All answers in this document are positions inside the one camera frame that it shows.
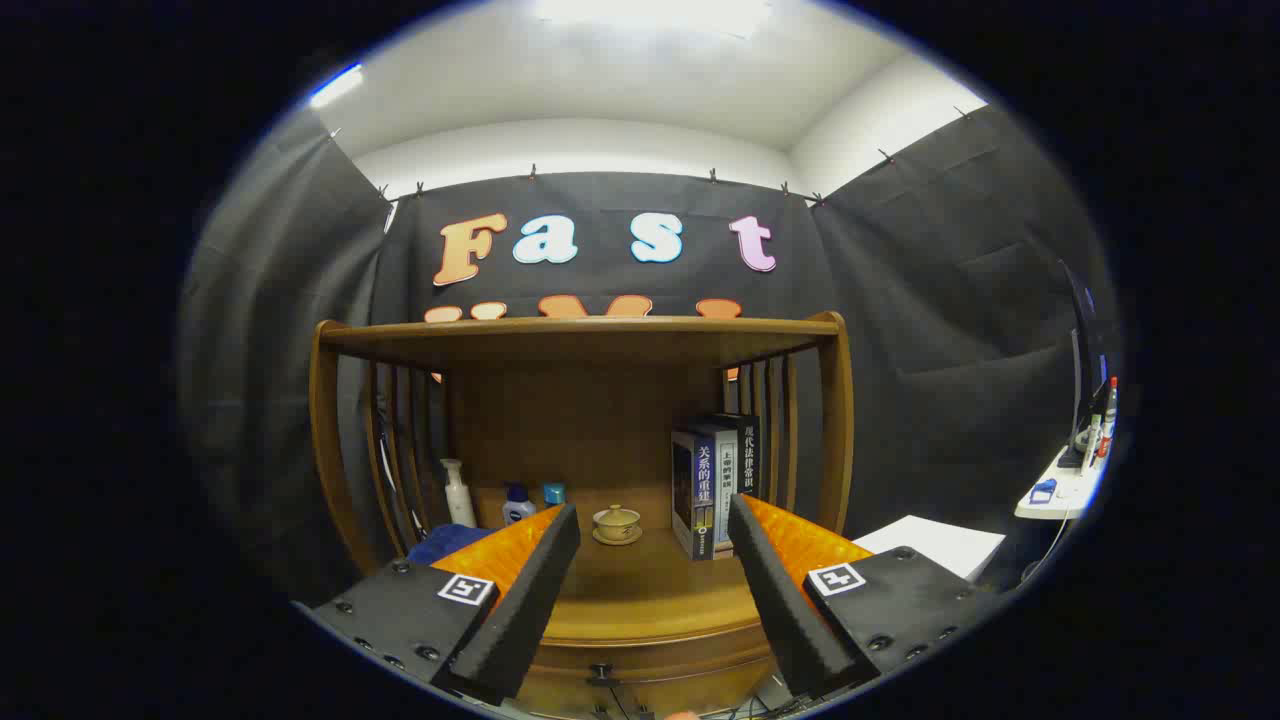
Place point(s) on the wooden cabinet frame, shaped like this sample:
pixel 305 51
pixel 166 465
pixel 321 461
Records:
pixel 560 345

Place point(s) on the wooden drawer with black knob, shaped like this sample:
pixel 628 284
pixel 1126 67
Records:
pixel 660 665

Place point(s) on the cream pump bottle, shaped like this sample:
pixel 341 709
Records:
pixel 459 497

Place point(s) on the beige lidded tea cup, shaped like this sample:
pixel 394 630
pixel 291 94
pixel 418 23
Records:
pixel 617 524

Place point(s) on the white side cabinet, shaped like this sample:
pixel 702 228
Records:
pixel 940 545

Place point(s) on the black spine book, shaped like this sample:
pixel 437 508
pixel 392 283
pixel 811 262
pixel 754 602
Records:
pixel 750 455

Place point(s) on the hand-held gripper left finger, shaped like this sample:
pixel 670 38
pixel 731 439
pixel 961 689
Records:
pixel 520 610

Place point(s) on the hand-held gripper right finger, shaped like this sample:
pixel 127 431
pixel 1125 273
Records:
pixel 785 610

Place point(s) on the white side desk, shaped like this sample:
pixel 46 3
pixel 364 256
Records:
pixel 1060 495

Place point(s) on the wooden countertop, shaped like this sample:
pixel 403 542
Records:
pixel 650 590

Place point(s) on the light blue spine book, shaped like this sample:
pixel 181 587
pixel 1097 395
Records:
pixel 726 470

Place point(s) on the blue towel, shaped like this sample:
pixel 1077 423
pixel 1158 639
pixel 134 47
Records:
pixel 445 543

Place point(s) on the teal bottle blue cap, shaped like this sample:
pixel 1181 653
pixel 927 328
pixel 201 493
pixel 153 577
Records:
pixel 553 493

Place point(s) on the white lotion bottle blue cap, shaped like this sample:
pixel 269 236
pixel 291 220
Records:
pixel 517 505

